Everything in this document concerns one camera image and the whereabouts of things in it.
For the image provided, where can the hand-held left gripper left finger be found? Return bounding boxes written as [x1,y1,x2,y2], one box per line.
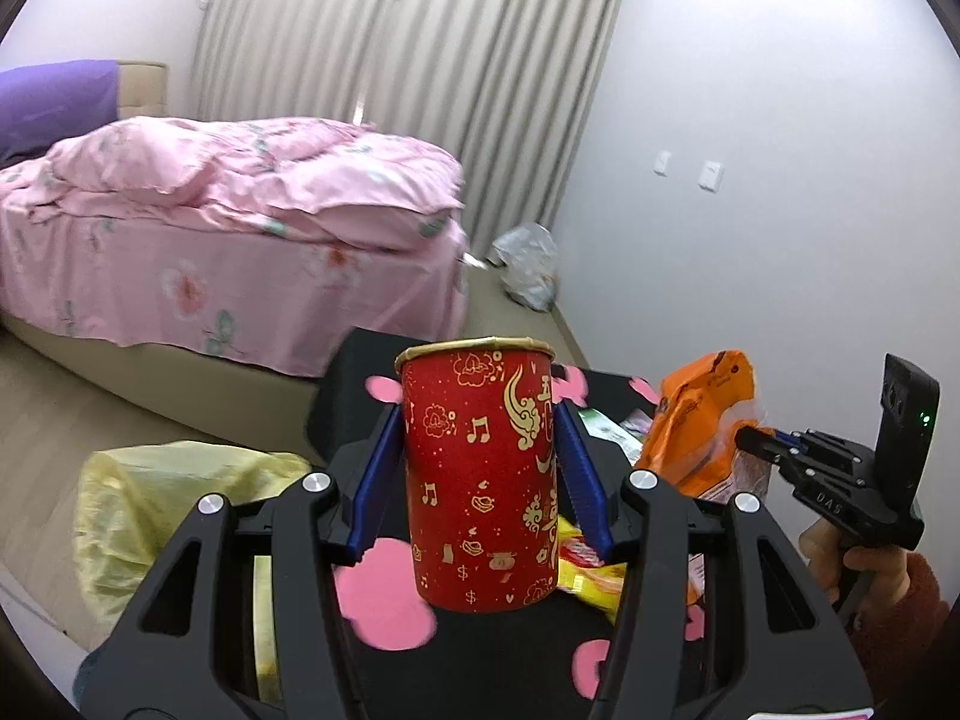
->
[75,401,410,720]

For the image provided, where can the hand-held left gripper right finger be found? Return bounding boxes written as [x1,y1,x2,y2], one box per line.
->
[551,397,875,720]

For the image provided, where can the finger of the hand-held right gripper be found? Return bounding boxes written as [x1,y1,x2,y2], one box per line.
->
[737,425,809,479]

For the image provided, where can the orange snack packet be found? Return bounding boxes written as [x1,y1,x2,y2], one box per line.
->
[637,349,773,500]

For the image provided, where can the red paper cup gold print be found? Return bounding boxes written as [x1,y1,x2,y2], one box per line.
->
[395,337,560,612]

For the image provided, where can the yellow plastic bag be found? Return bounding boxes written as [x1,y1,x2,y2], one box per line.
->
[73,441,314,702]

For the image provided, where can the person's right forearm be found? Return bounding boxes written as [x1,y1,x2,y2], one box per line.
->
[846,551,953,691]

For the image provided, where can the person's right hand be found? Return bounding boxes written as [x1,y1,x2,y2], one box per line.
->
[798,519,914,602]

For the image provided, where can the yellow snack wrapper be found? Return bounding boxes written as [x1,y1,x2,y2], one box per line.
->
[553,516,632,625]

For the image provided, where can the black tablecloth pink flowers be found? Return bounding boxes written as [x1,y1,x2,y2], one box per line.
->
[304,326,875,720]

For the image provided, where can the beige upholstered bed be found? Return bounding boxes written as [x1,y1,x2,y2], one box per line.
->
[0,60,472,466]

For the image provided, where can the white plastic bag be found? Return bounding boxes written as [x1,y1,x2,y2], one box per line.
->
[487,223,560,313]

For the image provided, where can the pink floral bed sheet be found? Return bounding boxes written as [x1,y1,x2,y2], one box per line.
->
[0,165,471,382]

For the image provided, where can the pink floral duvet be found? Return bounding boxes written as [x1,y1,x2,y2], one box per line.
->
[0,118,466,252]

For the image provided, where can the curtain pull rod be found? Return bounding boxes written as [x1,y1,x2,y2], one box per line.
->
[357,0,402,125]

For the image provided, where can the grey striped curtain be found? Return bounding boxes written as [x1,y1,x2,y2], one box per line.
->
[190,0,637,242]

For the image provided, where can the purple pillow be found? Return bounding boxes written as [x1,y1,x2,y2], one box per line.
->
[0,60,122,167]

